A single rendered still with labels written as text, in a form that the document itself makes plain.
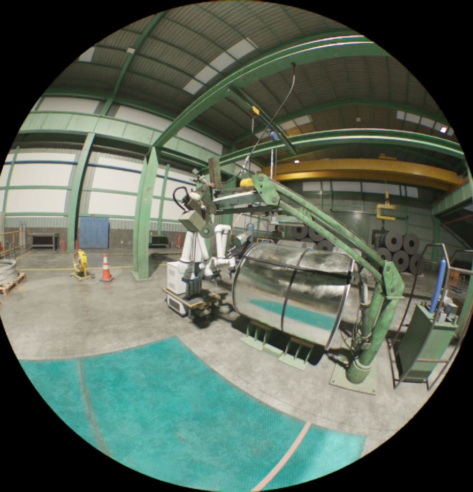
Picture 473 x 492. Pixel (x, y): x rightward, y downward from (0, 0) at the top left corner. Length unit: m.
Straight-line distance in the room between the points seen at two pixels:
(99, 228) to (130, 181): 3.73
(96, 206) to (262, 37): 14.08
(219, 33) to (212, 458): 12.99
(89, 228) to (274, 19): 15.49
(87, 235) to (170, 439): 10.16
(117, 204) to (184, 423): 11.09
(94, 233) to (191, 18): 13.32
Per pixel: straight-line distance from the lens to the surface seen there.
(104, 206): 11.30
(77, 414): 1.85
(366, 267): 1.47
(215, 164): 1.76
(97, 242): 10.59
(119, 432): 1.64
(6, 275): 5.10
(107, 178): 11.62
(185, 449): 1.50
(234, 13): 11.41
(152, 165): 4.70
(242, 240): 2.01
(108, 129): 11.83
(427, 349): 2.33
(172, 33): 11.99
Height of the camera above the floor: 1.47
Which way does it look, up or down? 5 degrees down
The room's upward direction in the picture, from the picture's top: 5 degrees clockwise
